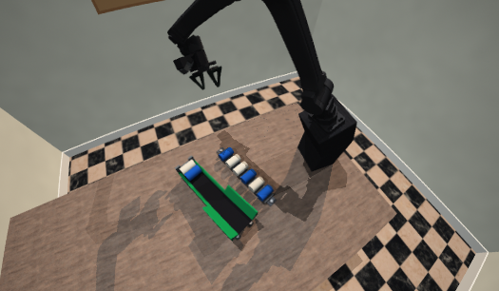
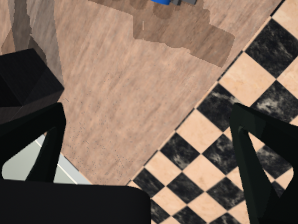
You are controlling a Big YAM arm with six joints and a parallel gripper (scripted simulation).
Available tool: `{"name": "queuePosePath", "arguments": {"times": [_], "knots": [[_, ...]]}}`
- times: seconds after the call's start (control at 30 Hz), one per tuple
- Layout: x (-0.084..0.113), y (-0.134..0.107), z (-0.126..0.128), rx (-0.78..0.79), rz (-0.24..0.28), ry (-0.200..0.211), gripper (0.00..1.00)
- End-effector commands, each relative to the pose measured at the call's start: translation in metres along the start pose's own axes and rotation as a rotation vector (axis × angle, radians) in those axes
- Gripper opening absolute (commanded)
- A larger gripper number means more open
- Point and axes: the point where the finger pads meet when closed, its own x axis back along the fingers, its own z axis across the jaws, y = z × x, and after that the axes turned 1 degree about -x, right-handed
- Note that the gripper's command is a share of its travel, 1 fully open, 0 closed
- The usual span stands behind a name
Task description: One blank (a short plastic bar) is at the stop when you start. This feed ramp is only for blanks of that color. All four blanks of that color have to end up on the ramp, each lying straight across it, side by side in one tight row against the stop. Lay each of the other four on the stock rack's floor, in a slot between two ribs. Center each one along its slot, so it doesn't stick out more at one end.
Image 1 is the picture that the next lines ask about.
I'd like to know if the cream plastic bar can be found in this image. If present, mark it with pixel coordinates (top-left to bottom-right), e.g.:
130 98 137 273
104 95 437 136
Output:
180 160 196 175
248 177 265 193
225 154 241 168

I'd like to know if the blue plastic bar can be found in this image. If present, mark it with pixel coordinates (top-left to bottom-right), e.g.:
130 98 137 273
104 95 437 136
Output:
219 147 234 161
184 165 202 182
240 168 257 184
257 184 274 202

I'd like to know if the cream plastic cylinder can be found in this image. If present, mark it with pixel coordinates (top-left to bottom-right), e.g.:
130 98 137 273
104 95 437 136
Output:
233 161 249 176

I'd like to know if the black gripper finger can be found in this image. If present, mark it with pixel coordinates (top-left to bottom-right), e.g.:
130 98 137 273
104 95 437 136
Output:
189 73 205 89
206 66 221 87

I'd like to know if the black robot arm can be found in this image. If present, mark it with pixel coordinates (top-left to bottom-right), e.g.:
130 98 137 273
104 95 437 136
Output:
167 0 345 134

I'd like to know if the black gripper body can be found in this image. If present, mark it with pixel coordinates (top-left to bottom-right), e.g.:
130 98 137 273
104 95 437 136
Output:
190 49 218 75

